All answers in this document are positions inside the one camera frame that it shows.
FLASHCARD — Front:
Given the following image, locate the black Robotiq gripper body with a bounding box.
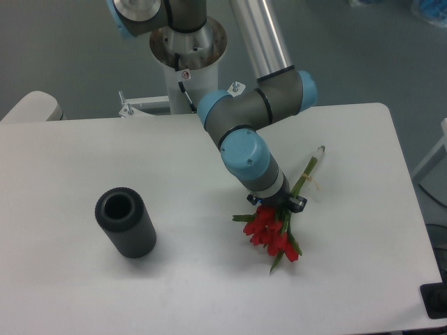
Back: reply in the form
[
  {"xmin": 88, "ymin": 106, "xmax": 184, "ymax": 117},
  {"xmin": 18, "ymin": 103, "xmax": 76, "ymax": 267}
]
[{"xmin": 256, "ymin": 174, "xmax": 291, "ymax": 207}]

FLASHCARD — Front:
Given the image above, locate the white furniture at right edge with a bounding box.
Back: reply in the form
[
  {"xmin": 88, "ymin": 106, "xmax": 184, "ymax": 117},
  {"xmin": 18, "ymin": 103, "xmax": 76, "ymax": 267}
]
[{"xmin": 410, "ymin": 118, "xmax": 446, "ymax": 190}]

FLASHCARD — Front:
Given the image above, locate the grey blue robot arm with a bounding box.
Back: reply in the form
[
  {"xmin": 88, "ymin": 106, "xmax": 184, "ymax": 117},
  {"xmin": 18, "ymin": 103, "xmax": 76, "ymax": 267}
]
[{"xmin": 108, "ymin": 1, "xmax": 317, "ymax": 213}]

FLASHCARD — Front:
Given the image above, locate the red tulip bouquet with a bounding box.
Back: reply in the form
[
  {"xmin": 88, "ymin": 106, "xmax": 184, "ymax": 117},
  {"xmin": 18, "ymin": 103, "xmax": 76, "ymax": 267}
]
[{"xmin": 232, "ymin": 145, "xmax": 326, "ymax": 273}]

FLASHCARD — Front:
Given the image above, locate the black ribbed cylindrical vase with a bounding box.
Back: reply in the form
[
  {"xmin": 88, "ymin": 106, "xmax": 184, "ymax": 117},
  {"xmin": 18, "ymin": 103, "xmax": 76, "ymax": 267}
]
[{"xmin": 94, "ymin": 187, "xmax": 156, "ymax": 259}]

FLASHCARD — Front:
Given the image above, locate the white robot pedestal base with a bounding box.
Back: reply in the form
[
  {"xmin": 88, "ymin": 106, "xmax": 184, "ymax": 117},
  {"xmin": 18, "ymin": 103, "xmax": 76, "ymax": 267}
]
[{"xmin": 119, "ymin": 16, "xmax": 228, "ymax": 118}]

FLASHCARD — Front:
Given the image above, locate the white chair armrest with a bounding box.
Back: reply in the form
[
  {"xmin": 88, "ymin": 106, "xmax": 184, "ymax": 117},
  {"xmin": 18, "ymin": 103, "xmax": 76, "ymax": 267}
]
[{"xmin": 1, "ymin": 91, "xmax": 66, "ymax": 124}]

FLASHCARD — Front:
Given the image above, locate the black device at table corner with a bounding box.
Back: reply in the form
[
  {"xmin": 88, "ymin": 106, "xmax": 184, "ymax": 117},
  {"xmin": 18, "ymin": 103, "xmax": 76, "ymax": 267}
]
[{"xmin": 420, "ymin": 283, "xmax": 446, "ymax": 320}]

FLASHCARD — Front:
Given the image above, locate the black cable on pedestal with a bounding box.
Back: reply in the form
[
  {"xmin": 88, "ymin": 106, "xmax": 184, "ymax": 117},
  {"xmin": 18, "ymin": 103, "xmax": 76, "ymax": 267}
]
[{"xmin": 173, "ymin": 52, "xmax": 200, "ymax": 114}]

